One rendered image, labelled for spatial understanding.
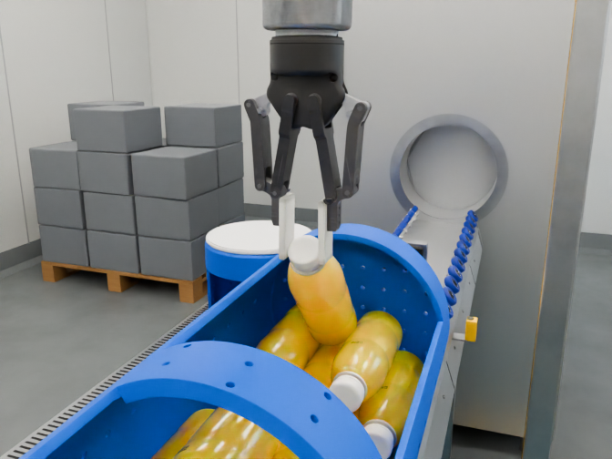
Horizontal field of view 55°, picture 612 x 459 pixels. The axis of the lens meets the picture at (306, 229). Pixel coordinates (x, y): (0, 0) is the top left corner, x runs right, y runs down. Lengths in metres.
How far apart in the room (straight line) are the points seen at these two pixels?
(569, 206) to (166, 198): 2.70
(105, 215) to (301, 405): 3.58
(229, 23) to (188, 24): 0.43
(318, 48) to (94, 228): 3.55
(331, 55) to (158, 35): 5.46
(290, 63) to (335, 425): 0.33
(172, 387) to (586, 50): 1.11
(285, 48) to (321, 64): 0.04
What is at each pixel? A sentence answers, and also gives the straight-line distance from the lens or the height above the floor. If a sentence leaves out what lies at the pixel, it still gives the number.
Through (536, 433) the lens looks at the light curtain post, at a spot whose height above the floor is 0.59.
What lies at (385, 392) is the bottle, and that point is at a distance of 0.73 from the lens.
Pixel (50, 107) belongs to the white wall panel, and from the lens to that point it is 5.02.
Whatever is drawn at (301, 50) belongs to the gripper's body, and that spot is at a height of 1.47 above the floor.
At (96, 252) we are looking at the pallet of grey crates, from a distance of 4.10.
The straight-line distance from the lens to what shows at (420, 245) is 1.29.
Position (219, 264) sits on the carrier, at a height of 0.99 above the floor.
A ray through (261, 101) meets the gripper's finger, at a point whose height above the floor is 1.42.
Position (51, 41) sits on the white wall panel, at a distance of 5.08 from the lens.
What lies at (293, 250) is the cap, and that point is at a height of 1.26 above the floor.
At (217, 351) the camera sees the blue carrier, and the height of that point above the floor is 1.23.
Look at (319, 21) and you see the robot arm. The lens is 0.57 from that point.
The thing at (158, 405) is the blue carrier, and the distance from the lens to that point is 0.68.
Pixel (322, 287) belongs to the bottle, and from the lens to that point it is 0.66.
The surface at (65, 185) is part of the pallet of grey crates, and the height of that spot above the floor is 0.70.
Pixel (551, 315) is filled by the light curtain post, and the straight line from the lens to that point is 1.47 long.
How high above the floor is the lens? 1.46
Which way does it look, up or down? 16 degrees down
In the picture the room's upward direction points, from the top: straight up
